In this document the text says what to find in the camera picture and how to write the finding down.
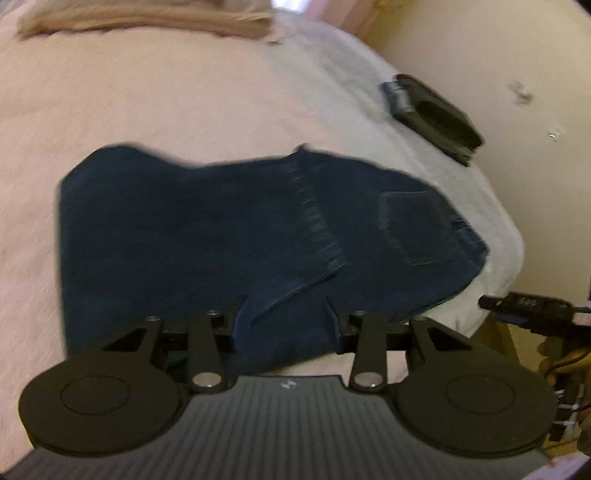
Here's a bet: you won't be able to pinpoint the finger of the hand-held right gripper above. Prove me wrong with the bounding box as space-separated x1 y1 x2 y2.
478 292 574 335

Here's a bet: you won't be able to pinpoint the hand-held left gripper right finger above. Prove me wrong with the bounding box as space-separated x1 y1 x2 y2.
324 295 474 394

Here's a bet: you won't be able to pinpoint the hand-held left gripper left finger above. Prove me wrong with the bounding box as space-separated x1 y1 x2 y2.
99 295 250 394

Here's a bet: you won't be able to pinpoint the blue denim pants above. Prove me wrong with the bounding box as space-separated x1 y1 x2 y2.
58 144 490 374

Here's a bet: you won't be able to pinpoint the person's right hand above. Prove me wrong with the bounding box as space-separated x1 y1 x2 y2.
538 337 563 387

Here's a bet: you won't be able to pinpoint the grey-green folded garment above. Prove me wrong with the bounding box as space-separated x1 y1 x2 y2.
381 80 417 117

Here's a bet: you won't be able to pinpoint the beige cloth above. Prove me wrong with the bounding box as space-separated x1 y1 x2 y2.
16 0 274 41

